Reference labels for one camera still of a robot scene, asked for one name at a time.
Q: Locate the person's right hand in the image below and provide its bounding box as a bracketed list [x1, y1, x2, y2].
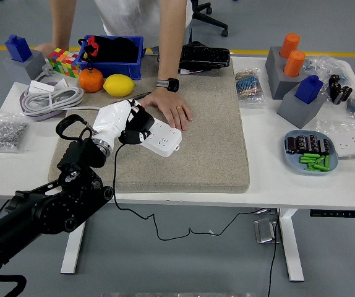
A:
[34, 41, 61, 58]

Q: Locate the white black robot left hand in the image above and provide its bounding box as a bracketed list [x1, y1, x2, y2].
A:
[91, 98, 153, 146]

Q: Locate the person's left hand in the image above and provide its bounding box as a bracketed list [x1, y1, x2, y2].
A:
[138, 88, 194, 132]

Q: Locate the black plug adapter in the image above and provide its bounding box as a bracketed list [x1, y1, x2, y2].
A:
[127, 106, 155, 137]

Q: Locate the white power strip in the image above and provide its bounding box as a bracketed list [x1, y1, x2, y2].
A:
[134, 117, 183, 158]

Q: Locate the black plug cord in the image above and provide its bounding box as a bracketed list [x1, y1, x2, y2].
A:
[112, 140, 270, 241]

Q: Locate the multicoloured puzzle cube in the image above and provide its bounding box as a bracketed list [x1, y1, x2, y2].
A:
[46, 48, 82, 78]

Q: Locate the black wrist watch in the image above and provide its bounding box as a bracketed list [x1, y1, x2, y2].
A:
[155, 77, 180, 93]

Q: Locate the blue bottle-shaped block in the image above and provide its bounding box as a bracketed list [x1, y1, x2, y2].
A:
[4, 34, 33, 63]
[294, 74, 324, 105]

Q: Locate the black silver pen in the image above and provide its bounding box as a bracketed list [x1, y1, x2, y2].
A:
[127, 92, 152, 101]

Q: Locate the yellow lemon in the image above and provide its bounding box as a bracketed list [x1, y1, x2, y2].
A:
[103, 74, 136, 98]

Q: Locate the white paper card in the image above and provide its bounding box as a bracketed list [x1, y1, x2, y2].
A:
[53, 78, 71, 91]

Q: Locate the small white box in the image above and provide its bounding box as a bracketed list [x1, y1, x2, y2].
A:
[28, 80, 56, 93]

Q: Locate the orange fruit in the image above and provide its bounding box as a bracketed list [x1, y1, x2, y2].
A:
[78, 67, 105, 93]

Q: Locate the grey-brown mat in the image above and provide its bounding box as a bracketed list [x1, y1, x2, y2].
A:
[48, 55, 251, 194]

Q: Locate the blue plastic bin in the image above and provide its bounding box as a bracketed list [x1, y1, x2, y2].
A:
[75, 35, 145, 80]

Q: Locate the purple disc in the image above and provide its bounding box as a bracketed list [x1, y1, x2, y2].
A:
[19, 80, 64, 120]

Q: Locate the black plastic tray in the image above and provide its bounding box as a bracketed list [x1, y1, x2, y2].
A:
[179, 40, 231, 74]

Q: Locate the clear bag of resistors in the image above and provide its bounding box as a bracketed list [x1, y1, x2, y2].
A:
[234, 67, 267, 109]

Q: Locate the person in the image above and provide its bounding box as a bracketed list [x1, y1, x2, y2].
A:
[34, 0, 194, 132]

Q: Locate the black office chair base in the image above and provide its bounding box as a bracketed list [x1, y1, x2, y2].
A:
[191, 0, 229, 38]

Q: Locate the clear bag of screws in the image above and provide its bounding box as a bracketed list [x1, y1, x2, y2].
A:
[0, 111, 30, 154]

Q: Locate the grey two-hole block holder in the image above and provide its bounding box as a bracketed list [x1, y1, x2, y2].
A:
[264, 46, 313, 100]

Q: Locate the orange cylinder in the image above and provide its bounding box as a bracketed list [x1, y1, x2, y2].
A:
[283, 50, 307, 78]
[279, 33, 301, 59]

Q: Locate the blue-grey plate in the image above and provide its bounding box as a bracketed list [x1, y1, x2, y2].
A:
[283, 129, 340, 176]

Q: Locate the white table leg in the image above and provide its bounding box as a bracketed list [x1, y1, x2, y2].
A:
[278, 209, 305, 282]
[60, 200, 90, 275]

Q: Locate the silver metal pedal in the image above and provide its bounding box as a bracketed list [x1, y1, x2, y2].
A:
[254, 217, 281, 244]

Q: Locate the clear plastic bag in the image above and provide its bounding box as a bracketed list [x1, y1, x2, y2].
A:
[315, 119, 355, 161]

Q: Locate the black capacitor bundle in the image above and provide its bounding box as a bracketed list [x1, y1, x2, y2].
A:
[328, 74, 354, 106]

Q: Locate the black table control panel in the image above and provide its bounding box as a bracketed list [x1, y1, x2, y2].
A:
[309, 209, 355, 219]

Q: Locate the grey wall plug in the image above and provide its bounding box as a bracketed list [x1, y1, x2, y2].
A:
[34, 63, 55, 82]

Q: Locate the grey coiled power cable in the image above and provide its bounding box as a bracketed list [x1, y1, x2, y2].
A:
[20, 85, 103, 118]

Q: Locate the black pouch red drawstring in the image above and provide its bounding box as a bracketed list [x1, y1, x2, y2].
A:
[77, 35, 139, 64]

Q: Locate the white wall socket plate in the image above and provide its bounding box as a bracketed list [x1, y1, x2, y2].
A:
[331, 132, 355, 159]

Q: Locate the black floor cable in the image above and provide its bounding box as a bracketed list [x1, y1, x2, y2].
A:
[267, 209, 282, 297]

